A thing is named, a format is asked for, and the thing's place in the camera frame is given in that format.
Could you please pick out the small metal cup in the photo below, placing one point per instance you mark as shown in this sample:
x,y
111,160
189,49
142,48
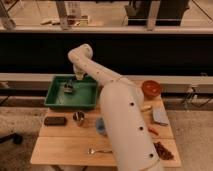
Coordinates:
x,y
79,117

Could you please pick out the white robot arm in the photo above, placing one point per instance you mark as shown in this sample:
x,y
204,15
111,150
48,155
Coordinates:
x,y
120,104

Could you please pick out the brown dried food pile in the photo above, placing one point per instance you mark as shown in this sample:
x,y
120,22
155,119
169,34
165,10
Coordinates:
x,y
163,152

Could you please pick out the yellow banana piece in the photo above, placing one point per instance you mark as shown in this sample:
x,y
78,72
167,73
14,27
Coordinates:
x,y
145,108

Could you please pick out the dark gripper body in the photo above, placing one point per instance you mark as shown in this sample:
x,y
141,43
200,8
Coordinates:
x,y
69,84

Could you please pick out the small brush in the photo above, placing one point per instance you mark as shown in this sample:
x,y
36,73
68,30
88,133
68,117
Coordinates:
x,y
68,90

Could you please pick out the black rectangular block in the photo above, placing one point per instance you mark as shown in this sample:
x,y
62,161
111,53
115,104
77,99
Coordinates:
x,y
55,121

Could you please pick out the green plastic tray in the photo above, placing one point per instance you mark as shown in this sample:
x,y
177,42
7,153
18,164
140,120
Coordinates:
x,y
84,96

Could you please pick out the red bowl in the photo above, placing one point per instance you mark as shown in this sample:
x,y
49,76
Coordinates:
x,y
151,88

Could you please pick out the red chili pepper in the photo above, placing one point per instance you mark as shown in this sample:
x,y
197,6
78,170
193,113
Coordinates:
x,y
152,130

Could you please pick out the black object on floor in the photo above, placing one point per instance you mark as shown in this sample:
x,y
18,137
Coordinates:
x,y
15,138

